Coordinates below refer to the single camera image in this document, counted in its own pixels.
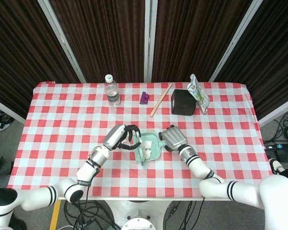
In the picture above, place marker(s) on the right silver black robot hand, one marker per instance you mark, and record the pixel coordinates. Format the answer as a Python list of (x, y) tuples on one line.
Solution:
[(174, 139)]

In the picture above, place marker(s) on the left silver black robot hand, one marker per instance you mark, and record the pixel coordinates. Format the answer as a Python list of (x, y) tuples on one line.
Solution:
[(114, 137)]

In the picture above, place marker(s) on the mint green dustpan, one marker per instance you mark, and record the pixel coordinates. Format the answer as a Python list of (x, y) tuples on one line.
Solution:
[(156, 149)]

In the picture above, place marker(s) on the mint green hand brush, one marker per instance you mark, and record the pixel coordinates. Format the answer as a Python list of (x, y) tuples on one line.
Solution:
[(139, 155)]

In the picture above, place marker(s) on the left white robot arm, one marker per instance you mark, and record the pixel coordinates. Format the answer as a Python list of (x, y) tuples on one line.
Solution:
[(86, 171)]

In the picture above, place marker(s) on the clear water bottle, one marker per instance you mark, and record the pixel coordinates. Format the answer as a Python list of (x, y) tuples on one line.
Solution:
[(112, 94)]

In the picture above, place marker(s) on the black cardboard box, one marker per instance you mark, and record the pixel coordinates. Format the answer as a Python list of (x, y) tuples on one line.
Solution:
[(183, 103)]

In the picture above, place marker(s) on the wooden stick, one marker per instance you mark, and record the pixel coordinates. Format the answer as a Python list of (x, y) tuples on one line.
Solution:
[(160, 100)]

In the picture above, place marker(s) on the purple plastic block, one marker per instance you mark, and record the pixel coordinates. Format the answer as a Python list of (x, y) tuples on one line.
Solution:
[(144, 98)]

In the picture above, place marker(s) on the white green snack pouch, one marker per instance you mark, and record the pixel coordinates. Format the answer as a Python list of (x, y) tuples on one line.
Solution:
[(199, 94)]

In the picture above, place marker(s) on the red white checkered tablecloth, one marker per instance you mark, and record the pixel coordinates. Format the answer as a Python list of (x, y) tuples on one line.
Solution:
[(62, 134)]

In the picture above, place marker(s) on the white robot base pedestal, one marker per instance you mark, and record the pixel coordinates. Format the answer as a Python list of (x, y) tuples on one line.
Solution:
[(139, 215)]

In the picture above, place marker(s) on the silver partition frame post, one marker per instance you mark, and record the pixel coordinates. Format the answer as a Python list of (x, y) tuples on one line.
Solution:
[(62, 40), (235, 40), (150, 40)]

